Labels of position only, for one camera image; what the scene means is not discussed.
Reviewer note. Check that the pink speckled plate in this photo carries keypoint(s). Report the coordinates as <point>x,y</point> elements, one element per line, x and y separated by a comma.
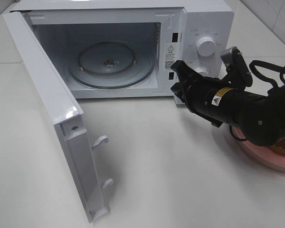
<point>263,155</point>

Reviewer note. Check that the white microwave oven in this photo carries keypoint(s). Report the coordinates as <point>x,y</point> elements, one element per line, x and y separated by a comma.
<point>170,27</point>

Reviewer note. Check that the white microwave door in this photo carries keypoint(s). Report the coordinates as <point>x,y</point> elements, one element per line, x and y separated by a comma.
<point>65,114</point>

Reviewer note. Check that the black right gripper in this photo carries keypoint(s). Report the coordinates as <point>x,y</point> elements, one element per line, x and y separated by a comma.
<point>195,91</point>

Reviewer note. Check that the white upper power knob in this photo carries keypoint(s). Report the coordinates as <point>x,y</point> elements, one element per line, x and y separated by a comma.
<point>206,46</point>

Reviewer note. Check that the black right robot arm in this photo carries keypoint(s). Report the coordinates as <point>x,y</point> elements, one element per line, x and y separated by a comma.
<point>260,118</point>

